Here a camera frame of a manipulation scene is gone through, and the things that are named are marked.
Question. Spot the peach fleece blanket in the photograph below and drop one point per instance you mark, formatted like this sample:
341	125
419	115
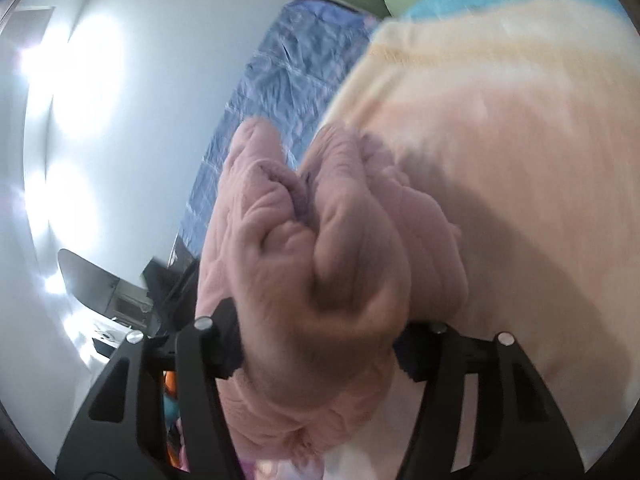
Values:
500	135

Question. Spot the orange and teal items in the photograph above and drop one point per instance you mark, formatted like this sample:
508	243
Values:
172	400

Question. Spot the blue plaid bedsheet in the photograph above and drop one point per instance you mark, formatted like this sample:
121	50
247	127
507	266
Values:
260	85

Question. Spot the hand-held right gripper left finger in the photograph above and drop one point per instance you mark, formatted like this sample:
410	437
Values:
226	342

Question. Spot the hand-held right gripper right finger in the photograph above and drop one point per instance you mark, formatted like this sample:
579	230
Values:
409	360

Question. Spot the pink fleece jacket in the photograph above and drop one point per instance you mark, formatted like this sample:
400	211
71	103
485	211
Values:
325	285

